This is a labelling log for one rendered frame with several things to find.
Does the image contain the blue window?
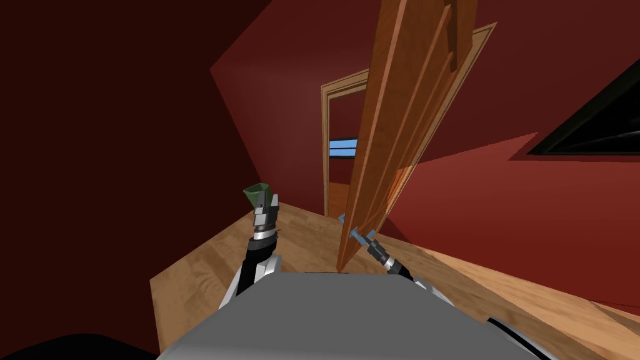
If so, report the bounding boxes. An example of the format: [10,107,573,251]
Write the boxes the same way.
[328,138,359,159]

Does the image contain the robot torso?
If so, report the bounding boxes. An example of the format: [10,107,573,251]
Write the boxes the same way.
[157,272,552,360]

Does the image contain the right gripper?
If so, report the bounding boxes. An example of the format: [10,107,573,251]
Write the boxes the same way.
[348,227,378,252]

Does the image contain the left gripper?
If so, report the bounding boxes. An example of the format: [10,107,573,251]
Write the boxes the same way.
[242,183,280,231]

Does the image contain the brown wooden door leaf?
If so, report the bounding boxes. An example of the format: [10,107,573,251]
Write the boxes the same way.
[337,0,479,274]

